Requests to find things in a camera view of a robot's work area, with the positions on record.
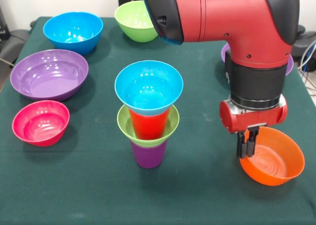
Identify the large blue bowl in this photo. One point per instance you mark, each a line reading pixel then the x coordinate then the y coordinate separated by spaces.
pixel 61 24

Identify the wide purple bowl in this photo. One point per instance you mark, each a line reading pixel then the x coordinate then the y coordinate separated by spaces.
pixel 290 65
pixel 49 81

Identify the black grey machine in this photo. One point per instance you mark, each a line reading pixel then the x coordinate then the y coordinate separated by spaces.
pixel 306 42

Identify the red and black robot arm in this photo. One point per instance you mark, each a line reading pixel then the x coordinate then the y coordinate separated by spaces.
pixel 234 19

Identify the orange bowl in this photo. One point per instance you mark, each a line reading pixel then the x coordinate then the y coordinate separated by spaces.
pixel 271 178

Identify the dark green tablecloth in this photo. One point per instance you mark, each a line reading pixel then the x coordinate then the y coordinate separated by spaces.
pixel 148 197

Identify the purple cup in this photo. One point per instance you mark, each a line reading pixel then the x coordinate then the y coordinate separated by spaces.
pixel 148 158

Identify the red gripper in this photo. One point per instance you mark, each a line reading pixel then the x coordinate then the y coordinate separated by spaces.
pixel 242 121

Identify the black office chair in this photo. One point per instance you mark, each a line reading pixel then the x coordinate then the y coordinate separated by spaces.
pixel 14 42

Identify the large green bowl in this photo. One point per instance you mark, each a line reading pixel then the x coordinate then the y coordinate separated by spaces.
pixel 133 27

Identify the small green bowl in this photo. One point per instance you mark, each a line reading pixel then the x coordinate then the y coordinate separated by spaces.
pixel 123 126

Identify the pink bowl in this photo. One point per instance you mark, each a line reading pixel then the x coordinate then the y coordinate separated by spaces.
pixel 39 128

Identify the red cup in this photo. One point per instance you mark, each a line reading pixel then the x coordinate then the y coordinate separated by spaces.
pixel 148 126

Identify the small blue bowl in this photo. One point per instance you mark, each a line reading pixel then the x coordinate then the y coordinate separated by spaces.
pixel 148 86

